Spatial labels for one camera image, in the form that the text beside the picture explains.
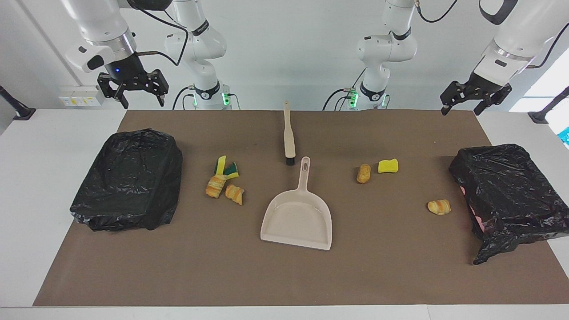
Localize beige brush black bristles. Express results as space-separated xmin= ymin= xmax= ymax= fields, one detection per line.
xmin=284 ymin=101 xmax=296 ymax=166

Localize white wall socket box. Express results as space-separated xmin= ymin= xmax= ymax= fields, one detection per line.
xmin=59 ymin=85 xmax=106 ymax=107

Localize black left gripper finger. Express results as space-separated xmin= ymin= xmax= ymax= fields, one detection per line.
xmin=474 ymin=84 xmax=513 ymax=116
xmin=440 ymin=81 xmax=467 ymax=116

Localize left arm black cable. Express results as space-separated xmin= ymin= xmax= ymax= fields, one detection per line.
xmin=416 ymin=0 xmax=569 ymax=69

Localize black clamp stand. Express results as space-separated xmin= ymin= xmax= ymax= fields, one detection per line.
xmin=0 ymin=85 xmax=36 ymax=120
xmin=528 ymin=87 xmax=569 ymax=124

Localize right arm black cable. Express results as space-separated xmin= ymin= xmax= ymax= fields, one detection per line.
xmin=129 ymin=0 xmax=192 ymax=66

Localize bin with black bag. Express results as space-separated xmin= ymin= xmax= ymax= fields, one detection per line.
xmin=70 ymin=128 xmax=184 ymax=232

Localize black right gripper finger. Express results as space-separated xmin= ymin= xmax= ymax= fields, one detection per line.
xmin=98 ymin=73 xmax=130 ymax=110
xmin=153 ymin=69 xmax=170 ymax=108

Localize golden toy croissant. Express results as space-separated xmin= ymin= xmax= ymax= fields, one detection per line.
xmin=427 ymin=199 xmax=452 ymax=216

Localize beige plastic dustpan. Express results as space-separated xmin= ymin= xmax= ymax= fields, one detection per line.
xmin=260 ymin=156 xmax=333 ymax=251

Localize left black trash bag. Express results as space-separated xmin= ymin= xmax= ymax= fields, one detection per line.
xmin=448 ymin=143 xmax=569 ymax=266

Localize striped toy croissant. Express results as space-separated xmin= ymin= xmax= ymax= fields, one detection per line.
xmin=205 ymin=175 xmax=228 ymax=199
xmin=225 ymin=184 xmax=245 ymax=206

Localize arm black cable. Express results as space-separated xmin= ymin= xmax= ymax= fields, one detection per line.
xmin=129 ymin=0 xmax=192 ymax=66
xmin=416 ymin=0 xmax=569 ymax=69

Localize brown table mat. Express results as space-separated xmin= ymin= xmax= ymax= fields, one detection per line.
xmin=33 ymin=110 xmax=569 ymax=307

